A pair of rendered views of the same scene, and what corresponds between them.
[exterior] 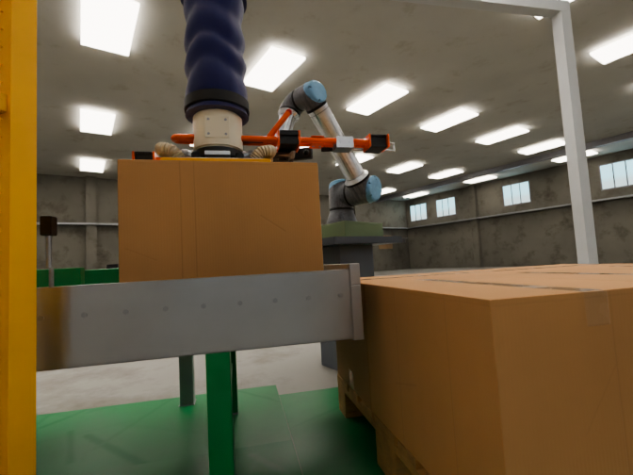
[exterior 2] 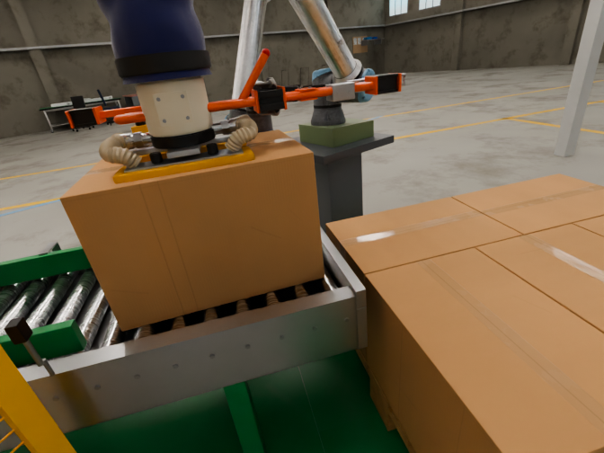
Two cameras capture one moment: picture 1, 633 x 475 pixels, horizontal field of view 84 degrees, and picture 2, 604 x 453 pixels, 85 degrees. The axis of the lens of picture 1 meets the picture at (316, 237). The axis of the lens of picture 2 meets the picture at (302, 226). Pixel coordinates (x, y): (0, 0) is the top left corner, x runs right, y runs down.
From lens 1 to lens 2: 0.62 m
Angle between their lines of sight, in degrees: 31
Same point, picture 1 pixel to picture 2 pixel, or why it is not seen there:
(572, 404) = not seen: outside the picture
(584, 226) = (586, 66)
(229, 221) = (217, 240)
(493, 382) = not seen: outside the picture
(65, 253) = (21, 86)
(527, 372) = not seen: outside the picture
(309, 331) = (316, 351)
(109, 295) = (115, 368)
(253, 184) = (237, 194)
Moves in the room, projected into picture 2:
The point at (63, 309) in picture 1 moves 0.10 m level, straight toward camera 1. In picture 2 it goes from (75, 387) to (79, 419)
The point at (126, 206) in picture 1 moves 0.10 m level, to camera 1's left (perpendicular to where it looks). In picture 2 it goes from (94, 250) to (53, 254)
